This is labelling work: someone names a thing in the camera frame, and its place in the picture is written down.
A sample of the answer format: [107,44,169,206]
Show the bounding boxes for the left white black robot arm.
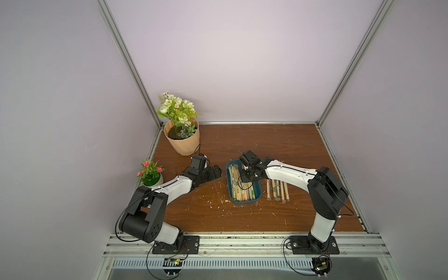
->
[115,154,222,250]

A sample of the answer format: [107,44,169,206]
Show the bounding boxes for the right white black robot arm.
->
[239,150,349,247]

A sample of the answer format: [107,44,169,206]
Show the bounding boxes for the teal plastic storage box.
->
[225,159,263,205]

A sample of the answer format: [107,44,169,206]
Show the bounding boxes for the wrapped chopsticks pile in box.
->
[228,164,256,203]

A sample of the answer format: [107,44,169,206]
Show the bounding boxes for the large beige ribbed flower pot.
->
[163,119,200,156]

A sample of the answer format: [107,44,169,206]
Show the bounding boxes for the small white pot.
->
[142,173,163,188]

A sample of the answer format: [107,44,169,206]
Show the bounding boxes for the pink flowered small plant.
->
[137,159,165,184]

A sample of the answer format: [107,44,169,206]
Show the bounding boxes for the white green artificial flowers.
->
[156,92,199,140]

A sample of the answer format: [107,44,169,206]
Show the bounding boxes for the left small circuit board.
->
[162,258,184,279]

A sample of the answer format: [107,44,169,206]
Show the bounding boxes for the small circuit board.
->
[311,255,333,278]
[162,258,184,279]

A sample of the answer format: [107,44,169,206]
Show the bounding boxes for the right small circuit board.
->
[311,255,333,278]

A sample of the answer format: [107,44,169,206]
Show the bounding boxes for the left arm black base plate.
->
[152,235,200,255]

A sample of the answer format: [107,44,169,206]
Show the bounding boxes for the right black base cable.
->
[282,238,317,277]

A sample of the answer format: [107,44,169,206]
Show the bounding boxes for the black base cable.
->
[282,238,317,277]
[145,241,190,280]

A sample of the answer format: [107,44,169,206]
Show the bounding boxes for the left black base cable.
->
[145,241,190,280]

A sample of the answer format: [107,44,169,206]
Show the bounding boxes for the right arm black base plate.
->
[289,234,340,255]

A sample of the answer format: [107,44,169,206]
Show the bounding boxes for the white slotted cable duct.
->
[112,257,313,271]

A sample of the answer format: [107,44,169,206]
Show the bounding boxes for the aluminium front rail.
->
[103,232,391,259]

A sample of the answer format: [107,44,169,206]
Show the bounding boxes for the aluminium corner frame post left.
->
[97,0,163,130]

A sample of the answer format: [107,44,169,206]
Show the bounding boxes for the aluminium corner frame post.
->
[97,0,163,130]
[316,0,395,130]

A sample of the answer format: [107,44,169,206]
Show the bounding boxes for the aluminium corner frame post right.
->
[316,0,395,130]

